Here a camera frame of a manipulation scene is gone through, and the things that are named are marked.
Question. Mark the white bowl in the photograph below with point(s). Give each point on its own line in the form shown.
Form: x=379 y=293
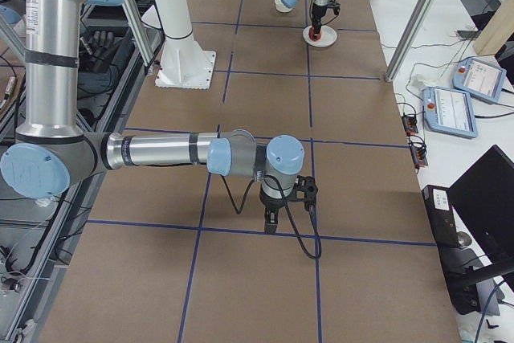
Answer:
x=280 y=7

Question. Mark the far teach pendant tablet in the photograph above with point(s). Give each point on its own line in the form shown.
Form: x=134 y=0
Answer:
x=482 y=80

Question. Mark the teach pendant tablet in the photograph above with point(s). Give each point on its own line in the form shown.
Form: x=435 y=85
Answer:
x=449 y=111
x=482 y=80

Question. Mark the wooden plank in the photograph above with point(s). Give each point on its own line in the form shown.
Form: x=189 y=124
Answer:
x=497 y=32

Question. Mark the white round plate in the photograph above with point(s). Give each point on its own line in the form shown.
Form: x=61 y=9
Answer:
x=328 y=37

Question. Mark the black monitor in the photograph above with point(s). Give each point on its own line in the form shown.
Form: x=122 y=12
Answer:
x=483 y=199

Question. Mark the near teach pendant tablet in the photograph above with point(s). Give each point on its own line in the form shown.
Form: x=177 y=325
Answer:
x=449 y=111

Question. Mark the red yellow apple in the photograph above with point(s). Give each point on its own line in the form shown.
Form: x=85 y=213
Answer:
x=313 y=34

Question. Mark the black monitor stand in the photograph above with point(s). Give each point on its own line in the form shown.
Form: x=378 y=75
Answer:
x=470 y=271

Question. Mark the aluminium frame post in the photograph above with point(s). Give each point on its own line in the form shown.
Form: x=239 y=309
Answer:
x=409 y=34

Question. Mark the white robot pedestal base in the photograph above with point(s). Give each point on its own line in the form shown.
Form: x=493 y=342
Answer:
x=183 y=63

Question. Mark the brown paper table cover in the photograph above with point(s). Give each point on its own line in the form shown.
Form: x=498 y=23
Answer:
x=174 y=254

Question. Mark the black box device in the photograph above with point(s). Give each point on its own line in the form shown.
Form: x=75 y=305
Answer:
x=442 y=220

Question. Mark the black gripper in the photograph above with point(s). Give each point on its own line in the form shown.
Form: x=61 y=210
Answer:
x=317 y=11
x=268 y=202

